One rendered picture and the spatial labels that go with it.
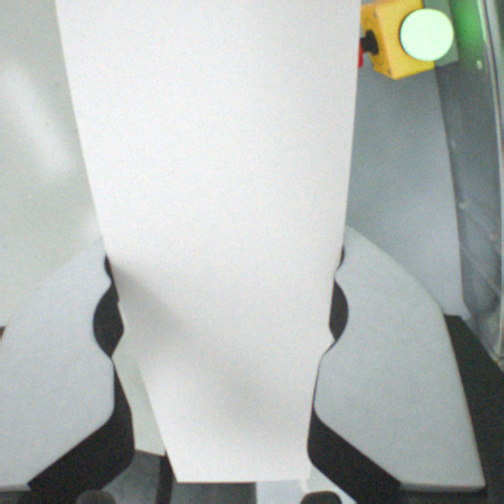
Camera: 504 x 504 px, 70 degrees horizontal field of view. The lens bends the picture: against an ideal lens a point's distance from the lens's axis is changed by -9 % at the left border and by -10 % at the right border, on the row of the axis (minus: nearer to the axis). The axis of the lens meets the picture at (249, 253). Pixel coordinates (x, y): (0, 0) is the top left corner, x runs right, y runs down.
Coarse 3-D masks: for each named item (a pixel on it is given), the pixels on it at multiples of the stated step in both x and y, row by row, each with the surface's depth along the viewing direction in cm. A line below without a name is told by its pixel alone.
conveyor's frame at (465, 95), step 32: (480, 0) 26; (448, 64) 36; (448, 96) 39; (480, 96) 32; (448, 128) 42; (480, 128) 34; (480, 160) 37; (480, 192) 39; (480, 224) 42; (480, 256) 45; (480, 288) 48; (480, 320) 51
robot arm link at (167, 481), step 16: (160, 464) 38; (160, 480) 36; (176, 480) 37; (160, 496) 35; (176, 496) 36; (192, 496) 36; (208, 496) 37; (224, 496) 38; (240, 496) 39; (256, 496) 42
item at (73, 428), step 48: (96, 240) 11; (48, 288) 9; (96, 288) 9; (48, 336) 8; (96, 336) 8; (0, 384) 7; (48, 384) 7; (96, 384) 7; (0, 432) 6; (48, 432) 6; (96, 432) 6; (0, 480) 5; (48, 480) 5; (96, 480) 6
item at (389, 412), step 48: (336, 288) 9; (384, 288) 9; (336, 336) 9; (384, 336) 7; (432, 336) 7; (336, 384) 7; (384, 384) 6; (432, 384) 6; (336, 432) 6; (384, 432) 6; (432, 432) 6; (336, 480) 6; (384, 480) 5; (432, 480) 5; (480, 480) 5
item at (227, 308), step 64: (64, 0) 7; (128, 0) 7; (192, 0) 7; (256, 0) 7; (320, 0) 7; (128, 64) 8; (192, 64) 8; (256, 64) 8; (320, 64) 8; (128, 128) 8; (192, 128) 8; (256, 128) 8; (320, 128) 8; (128, 192) 9; (192, 192) 9; (256, 192) 9; (320, 192) 9; (128, 256) 10; (192, 256) 10; (256, 256) 10; (320, 256) 10; (128, 320) 11; (192, 320) 11; (256, 320) 11; (320, 320) 11; (192, 384) 13; (256, 384) 13; (192, 448) 15; (256, 448) 15
